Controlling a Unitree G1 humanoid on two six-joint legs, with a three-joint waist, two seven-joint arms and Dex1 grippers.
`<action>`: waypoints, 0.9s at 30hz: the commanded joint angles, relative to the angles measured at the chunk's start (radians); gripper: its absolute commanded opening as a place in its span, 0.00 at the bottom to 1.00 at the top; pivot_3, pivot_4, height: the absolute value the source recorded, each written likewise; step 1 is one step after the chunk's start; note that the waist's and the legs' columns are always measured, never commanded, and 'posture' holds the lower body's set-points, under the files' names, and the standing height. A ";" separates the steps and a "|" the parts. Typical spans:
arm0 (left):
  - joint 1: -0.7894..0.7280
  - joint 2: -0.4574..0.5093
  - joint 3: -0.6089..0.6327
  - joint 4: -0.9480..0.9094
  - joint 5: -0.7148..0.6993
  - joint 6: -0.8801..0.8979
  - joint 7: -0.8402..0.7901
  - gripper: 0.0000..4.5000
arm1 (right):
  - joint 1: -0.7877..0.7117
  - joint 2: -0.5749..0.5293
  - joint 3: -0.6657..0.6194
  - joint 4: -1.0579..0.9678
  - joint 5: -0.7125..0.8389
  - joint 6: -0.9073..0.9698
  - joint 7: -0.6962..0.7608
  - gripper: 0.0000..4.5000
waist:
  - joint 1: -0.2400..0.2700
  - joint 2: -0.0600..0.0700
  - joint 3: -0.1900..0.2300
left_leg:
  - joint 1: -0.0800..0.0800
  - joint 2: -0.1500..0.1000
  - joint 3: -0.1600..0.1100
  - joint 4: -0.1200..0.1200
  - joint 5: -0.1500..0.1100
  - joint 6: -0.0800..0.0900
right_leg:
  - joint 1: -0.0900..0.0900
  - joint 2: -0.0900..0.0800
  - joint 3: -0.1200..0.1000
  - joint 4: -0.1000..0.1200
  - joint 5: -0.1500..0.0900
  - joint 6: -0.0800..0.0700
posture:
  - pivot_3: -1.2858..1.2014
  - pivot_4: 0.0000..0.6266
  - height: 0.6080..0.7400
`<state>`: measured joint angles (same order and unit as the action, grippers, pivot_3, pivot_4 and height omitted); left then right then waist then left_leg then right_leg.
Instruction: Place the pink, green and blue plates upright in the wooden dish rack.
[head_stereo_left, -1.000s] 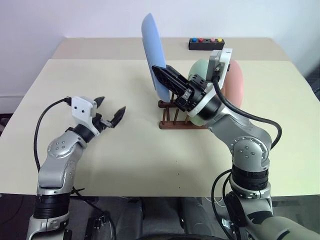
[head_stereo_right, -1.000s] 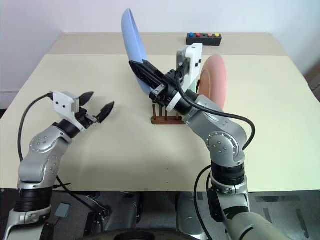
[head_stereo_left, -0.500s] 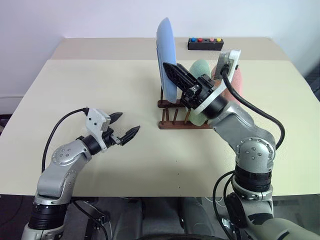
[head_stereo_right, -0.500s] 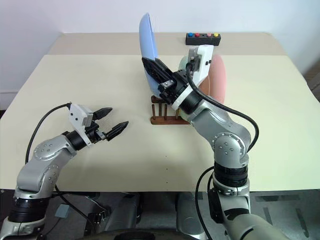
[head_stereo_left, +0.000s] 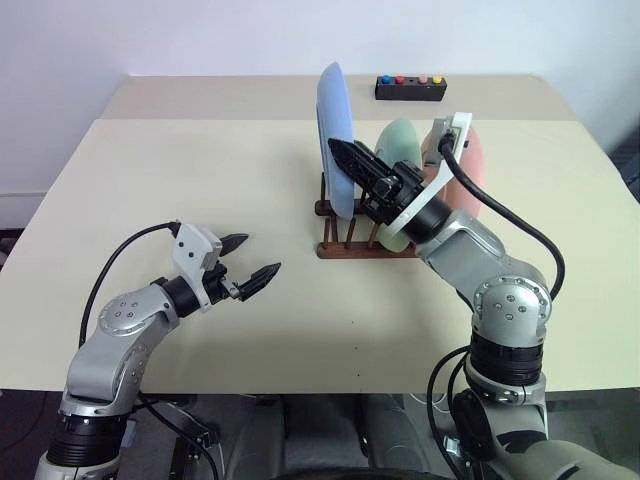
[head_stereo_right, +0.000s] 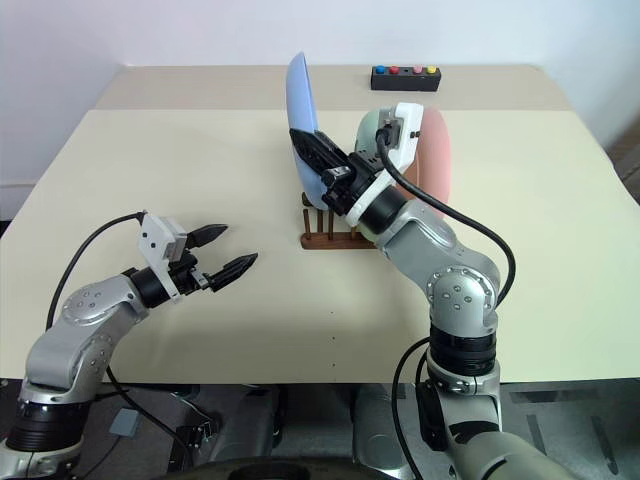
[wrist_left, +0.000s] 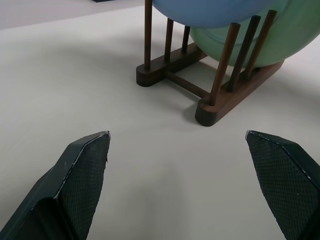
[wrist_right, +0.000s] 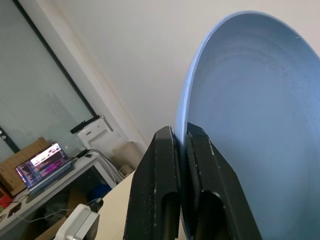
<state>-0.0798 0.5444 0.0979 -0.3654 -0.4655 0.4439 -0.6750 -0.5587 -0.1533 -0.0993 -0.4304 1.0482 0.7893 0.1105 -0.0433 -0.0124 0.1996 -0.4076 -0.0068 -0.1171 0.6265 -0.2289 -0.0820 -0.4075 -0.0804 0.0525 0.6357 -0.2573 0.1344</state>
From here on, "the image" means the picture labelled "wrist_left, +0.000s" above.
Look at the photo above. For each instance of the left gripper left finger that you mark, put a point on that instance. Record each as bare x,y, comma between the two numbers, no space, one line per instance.
62,190

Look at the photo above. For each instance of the green plastic plate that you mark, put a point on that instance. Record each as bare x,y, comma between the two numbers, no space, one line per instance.
287,42

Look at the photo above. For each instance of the blue plastic plate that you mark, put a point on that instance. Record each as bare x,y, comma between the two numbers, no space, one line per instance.
200,12

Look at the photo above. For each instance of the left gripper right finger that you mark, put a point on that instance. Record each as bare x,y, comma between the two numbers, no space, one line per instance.
287,185

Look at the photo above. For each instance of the wooden dish rack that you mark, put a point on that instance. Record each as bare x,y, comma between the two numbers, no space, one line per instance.
225,105

